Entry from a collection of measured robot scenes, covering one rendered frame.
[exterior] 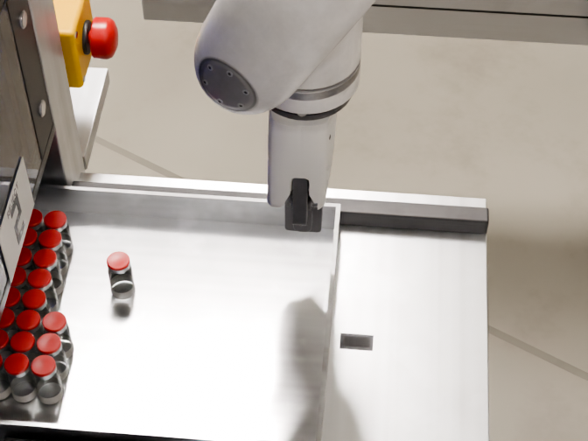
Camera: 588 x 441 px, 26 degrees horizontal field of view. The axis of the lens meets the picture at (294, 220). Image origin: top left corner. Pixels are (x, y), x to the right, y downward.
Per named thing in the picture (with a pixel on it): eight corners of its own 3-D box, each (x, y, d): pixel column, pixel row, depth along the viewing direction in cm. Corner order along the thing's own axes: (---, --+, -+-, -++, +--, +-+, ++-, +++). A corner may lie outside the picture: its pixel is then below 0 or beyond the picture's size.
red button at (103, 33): (76, 66, 122) (70, 34, 119) (84, 38, 125) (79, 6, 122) (115, 68, 122) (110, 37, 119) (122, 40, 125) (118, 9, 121)
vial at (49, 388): (35, 404, 109) (27, 374, 105) (41, 382, 110) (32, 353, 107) (60, 406, 109) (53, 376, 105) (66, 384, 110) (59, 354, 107)
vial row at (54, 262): (10, 402, 109) (0, 373, 105) (52, 240, 120) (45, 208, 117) (35, 404, 109) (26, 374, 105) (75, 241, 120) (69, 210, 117)
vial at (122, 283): (109, 299, 116) (103, 270, 113) (113, 280, 117) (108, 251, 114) (133, 301, 116) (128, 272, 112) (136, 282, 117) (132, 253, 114)
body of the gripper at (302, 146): (263, 26, 102) (266, 124, 111) (250, 116, 95) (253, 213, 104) (357, 31, 102) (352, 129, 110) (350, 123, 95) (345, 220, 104)
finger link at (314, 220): (285, 173, 108) (285, 224, 113) (282, 201, 105) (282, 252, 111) (323, 176, 107) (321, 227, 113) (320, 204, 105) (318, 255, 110)
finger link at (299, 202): (295, 133, 100) (299, 128, 106) (289, 230, 102) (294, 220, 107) (310, 135, 100) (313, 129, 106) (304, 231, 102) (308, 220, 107)
